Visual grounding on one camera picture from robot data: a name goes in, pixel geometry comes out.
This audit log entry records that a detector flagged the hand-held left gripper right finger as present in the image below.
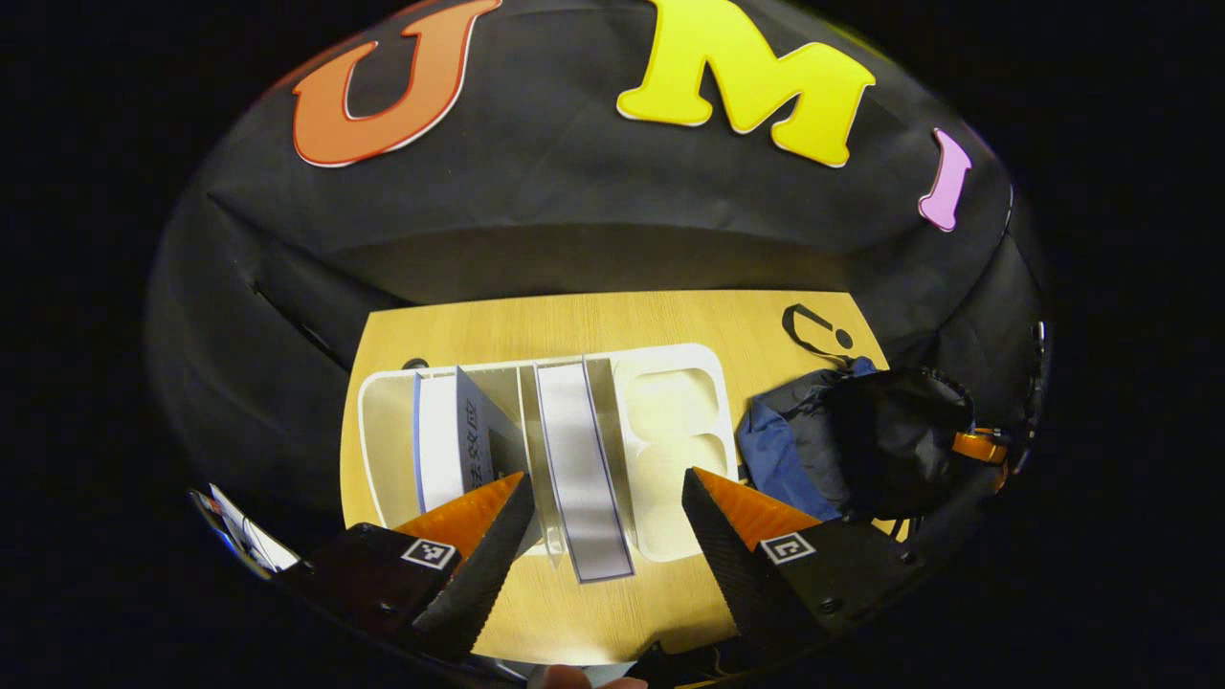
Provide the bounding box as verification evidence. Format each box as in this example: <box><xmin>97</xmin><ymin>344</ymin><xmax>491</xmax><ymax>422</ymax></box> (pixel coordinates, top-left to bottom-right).
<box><xmin>680</xmin><ymin>466</ymin><xmax>925</xmax><ymax>662</ymax></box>

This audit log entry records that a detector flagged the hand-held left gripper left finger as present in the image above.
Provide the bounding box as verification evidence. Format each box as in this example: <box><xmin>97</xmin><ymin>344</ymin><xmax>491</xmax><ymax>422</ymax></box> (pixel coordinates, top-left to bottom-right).
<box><xmin>278</xmin><ymin>471</ymin><xmax>535</xmax><ymax>664</ymax></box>

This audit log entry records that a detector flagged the blue schoolbag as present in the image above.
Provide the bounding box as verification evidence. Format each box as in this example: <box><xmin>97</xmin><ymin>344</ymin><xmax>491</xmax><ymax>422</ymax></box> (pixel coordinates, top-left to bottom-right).
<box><xmin>735</xmin><ymin>356</ymin><xmax>978</xmax><ymax>526</ymax></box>

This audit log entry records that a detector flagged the white-covered book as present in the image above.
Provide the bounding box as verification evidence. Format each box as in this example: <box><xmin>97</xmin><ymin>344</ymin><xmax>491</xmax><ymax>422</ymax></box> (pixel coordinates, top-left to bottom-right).
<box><xmin>533</xmin><ymin>359</ymin><xmax>636</xmax><ymax>585</ymax></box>

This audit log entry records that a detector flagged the white bookshelf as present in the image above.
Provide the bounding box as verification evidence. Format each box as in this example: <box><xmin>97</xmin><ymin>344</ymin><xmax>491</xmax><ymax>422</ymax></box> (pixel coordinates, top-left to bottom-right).
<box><xmin>358</xmin><ymin>343</ymin><xmax>739</xmax><ymax>567</ymax></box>

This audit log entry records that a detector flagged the black strap with round disc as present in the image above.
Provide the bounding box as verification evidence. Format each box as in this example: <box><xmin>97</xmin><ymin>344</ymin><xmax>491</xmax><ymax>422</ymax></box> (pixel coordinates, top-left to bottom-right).
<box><xmin>781</xmin><ymin>302</ymin><xmax>856</xmax><ymax>370</ymax></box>

